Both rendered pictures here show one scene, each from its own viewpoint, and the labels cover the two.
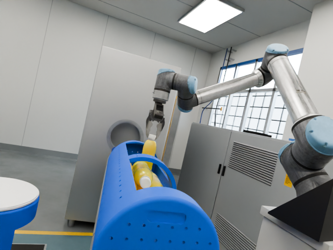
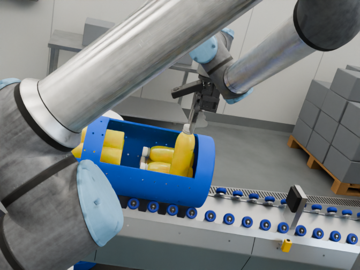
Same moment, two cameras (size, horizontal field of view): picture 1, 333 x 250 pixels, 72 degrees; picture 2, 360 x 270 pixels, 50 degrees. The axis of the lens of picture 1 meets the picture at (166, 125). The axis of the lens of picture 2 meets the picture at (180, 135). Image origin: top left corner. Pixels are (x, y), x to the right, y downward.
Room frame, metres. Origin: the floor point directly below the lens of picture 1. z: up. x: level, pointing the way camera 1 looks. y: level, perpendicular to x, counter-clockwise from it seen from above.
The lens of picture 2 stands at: (1.31, -1.24, 1.79)
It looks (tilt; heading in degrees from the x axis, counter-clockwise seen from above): 22 degrees down; 94
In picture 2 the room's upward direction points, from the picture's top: 14 degrees clockwise
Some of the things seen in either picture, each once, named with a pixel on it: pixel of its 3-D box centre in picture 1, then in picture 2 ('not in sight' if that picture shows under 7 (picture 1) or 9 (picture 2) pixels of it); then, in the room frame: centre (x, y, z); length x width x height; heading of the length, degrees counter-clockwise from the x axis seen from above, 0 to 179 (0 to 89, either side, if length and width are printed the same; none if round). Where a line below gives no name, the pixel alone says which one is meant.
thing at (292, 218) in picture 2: not in sight; (292, 206); (1.73, 0.23, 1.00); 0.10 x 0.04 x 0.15; 103
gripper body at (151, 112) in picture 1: (157, 110); (206, 92); (1.27, 0.07, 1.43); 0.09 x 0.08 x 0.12; 12
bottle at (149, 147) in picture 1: (148, 155); (182, 152); (1.24, 0.06, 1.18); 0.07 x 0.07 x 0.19
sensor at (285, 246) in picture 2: not in sight; (284, 240); (1.71, 0.09, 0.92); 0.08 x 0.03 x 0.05; 103
